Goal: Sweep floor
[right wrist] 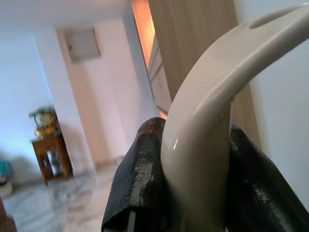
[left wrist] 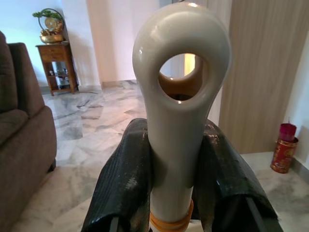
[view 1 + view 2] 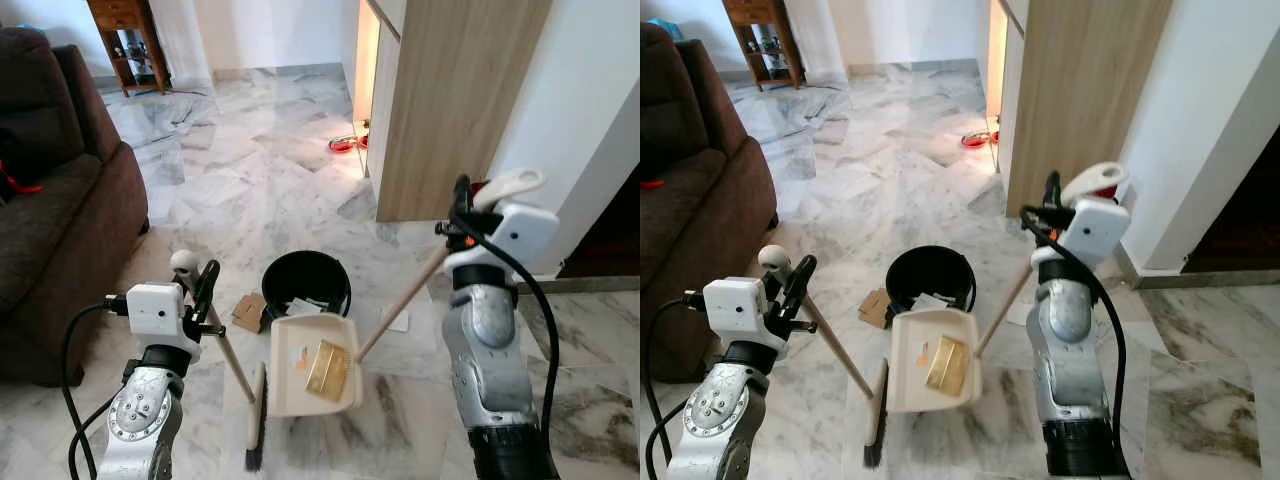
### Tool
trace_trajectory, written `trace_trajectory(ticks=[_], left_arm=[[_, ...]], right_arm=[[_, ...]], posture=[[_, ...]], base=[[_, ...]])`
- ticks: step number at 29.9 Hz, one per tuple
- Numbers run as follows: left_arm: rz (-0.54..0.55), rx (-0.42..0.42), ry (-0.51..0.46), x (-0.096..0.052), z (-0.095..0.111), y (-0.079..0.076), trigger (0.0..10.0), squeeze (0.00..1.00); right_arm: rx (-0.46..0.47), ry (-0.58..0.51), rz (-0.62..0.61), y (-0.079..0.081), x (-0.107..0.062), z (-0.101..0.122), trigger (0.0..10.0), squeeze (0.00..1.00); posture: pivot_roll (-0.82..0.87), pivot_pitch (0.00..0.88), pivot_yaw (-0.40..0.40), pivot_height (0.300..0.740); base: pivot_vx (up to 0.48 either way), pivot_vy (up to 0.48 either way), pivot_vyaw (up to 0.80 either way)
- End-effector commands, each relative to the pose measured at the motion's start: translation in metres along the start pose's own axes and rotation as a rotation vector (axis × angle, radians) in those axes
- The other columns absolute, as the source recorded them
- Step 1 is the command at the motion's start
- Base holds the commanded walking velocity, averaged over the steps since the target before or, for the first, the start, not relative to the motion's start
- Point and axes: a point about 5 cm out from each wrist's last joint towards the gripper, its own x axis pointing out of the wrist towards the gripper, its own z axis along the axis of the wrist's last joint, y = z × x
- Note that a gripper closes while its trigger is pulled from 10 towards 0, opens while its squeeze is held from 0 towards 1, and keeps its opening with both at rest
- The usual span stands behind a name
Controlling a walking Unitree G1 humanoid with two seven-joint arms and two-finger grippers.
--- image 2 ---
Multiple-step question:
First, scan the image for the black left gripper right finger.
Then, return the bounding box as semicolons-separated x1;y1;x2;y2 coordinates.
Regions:
192;119;283;232

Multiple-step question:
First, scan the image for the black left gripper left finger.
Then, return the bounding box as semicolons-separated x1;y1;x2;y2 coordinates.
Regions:
81;118;153;232

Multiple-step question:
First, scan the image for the grey broom handle with loop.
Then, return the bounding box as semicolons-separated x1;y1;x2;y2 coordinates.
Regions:
132;2;233;232

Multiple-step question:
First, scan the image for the red cylindrical tin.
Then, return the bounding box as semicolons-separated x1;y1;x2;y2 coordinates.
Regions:
270;136;299;174

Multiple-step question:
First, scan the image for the pink red candle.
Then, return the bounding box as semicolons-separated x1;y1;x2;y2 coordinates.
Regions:
279;116;297;141

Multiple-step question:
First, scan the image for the brown fabric sofa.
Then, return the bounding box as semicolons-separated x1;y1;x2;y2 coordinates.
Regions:
0;30;57;232

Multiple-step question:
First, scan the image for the wooden side table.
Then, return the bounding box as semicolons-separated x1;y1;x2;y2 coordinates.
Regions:
35;42;79;97

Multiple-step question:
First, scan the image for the gold bonsai ornament with ring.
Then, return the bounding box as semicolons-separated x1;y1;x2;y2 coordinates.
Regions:
32;8;66;45

